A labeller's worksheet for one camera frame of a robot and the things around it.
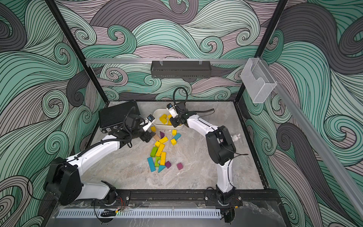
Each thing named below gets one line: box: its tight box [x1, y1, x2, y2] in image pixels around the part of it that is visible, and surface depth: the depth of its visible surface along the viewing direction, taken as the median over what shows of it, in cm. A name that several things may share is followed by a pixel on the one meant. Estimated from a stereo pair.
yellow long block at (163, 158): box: [160, 151, 167, 166], surface depth 89 cm
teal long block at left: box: [147, 157, 156, 173], surface depth 87 cm
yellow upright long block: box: [155, 143, 166, 158], surface depth 92 cm
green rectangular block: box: [150, 146, 159, 158], surface depth 92 cm
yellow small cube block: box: [170, 138, 178, 146], surface depth 96 cm
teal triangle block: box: [157, 165, 167, 174], surface depth 85 cm
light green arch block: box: [154, 156, 162, 168], surface depth 87 cm
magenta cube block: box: [176, 162, 183, 171], surface depth 85 cm
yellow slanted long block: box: [158, 136, 169, 145], surface depth 97 cm
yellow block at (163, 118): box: [158, 113, 168, 125], surface depth 108 cm
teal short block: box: [172, 132, 182, 141], surface depth 100 cm
